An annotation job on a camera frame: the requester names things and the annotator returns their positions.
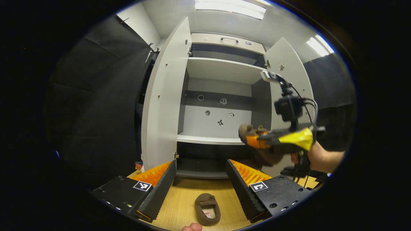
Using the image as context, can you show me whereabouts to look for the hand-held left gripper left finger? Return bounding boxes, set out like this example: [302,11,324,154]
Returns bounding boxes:
[91,160,177,222]

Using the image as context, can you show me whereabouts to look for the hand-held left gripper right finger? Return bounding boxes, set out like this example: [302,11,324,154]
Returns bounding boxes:
[226,159,312,224]

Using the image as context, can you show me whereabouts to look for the brown fuzzy shoe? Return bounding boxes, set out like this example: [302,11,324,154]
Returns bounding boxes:
[238,124,284,167]
[195,193,221,226]

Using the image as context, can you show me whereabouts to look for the white cabinet door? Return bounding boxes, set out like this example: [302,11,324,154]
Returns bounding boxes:
[141,17,192,172]
[264,37,315,177]

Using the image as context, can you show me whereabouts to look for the white shoe cabinet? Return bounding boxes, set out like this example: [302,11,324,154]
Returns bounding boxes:
[141,17,315,180]

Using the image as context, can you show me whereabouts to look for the white cabinet drawer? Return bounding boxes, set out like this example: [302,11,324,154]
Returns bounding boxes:
[191,33,266,55]

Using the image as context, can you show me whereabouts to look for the narrow ceiling light panel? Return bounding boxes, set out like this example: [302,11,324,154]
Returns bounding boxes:
[306,35,335,57]

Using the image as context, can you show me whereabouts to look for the large ceiling light panel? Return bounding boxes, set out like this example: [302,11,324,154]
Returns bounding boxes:
[195,0,267,20]

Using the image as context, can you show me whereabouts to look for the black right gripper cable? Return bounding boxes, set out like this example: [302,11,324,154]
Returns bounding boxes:
[291,82,319,190]

